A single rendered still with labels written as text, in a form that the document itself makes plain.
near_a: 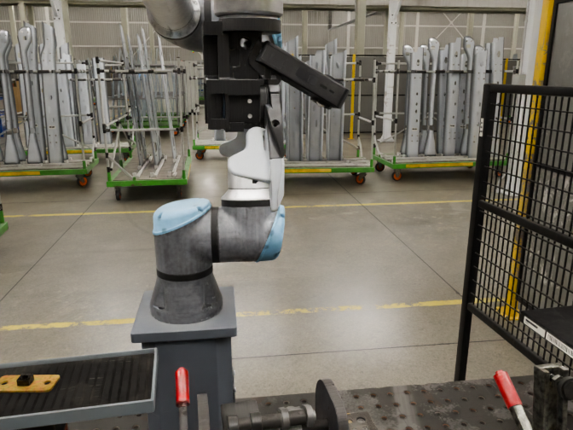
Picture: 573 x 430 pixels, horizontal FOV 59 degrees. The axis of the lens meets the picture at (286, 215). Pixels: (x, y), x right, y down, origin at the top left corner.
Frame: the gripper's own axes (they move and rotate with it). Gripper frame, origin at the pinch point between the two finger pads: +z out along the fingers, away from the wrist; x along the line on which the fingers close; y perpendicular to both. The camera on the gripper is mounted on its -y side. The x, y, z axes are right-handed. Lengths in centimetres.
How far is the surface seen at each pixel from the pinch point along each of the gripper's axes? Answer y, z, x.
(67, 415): 26.3, 28.1, -1.6
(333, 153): -212, 103, -675
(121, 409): 19.6, 28.2, -1.6
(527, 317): -68, 41, -37
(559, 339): -68, 41, -26
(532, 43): -423, -51, -536
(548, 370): -35.3, 22.8, 8.6
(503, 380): -35.2, 29.8, 0.3
